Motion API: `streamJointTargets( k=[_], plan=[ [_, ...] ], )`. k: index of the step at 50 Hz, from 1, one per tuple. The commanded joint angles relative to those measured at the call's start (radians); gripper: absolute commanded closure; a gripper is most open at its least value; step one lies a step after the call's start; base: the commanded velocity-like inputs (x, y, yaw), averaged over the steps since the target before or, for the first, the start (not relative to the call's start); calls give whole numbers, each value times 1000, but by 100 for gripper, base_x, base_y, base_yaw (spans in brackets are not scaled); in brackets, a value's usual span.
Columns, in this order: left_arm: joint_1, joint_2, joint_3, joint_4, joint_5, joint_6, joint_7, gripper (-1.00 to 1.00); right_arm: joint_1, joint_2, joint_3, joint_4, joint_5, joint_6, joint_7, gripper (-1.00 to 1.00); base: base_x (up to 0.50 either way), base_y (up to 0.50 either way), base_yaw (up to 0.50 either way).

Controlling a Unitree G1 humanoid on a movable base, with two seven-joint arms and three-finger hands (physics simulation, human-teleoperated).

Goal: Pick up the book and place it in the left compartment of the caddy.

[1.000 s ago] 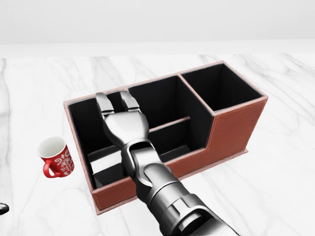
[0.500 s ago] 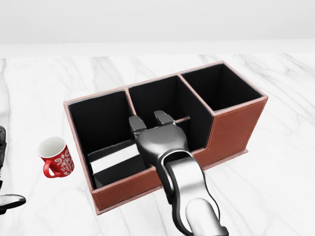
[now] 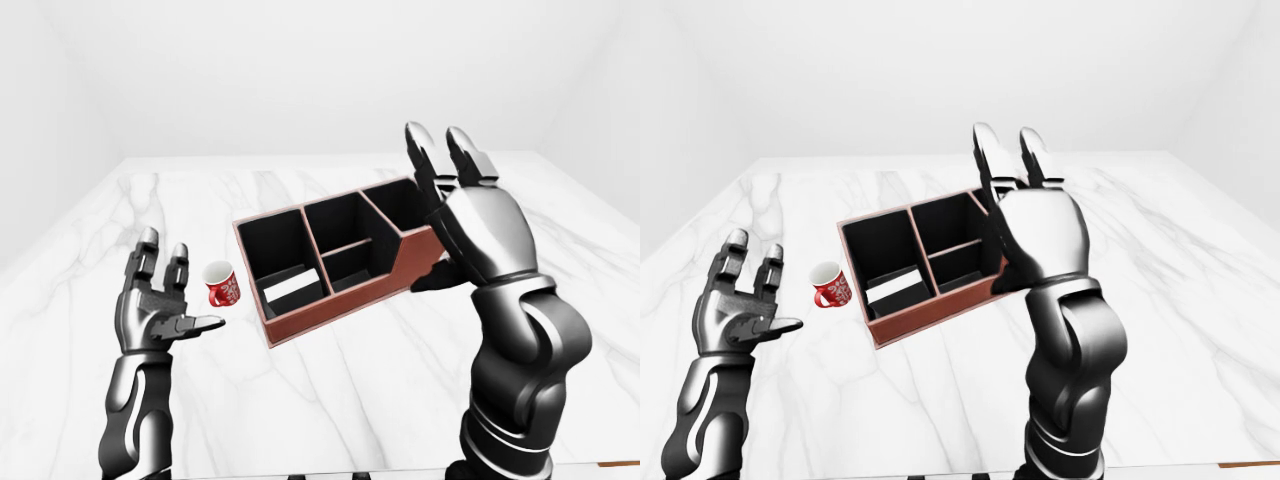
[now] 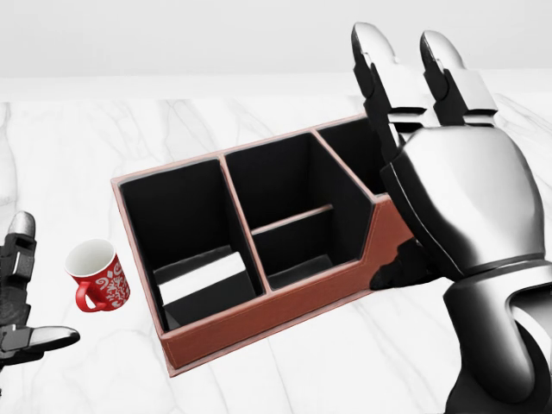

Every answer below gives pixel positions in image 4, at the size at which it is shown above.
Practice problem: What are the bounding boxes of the red patterned mug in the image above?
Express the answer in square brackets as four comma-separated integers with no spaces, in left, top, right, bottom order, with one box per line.
[64,239,132,314]

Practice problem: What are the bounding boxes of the black book with white pages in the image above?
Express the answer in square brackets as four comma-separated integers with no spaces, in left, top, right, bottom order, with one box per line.
[153,244,260,321]

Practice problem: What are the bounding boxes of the red-brown desk caddy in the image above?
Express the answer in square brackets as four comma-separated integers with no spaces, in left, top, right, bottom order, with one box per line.
[110,112,417,379]

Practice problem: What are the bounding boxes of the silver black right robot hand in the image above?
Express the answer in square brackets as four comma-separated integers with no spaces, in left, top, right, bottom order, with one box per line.
[350,21,546,292]

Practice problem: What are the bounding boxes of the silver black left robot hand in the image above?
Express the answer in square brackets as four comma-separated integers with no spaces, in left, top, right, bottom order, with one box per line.
[0,210,82,376]

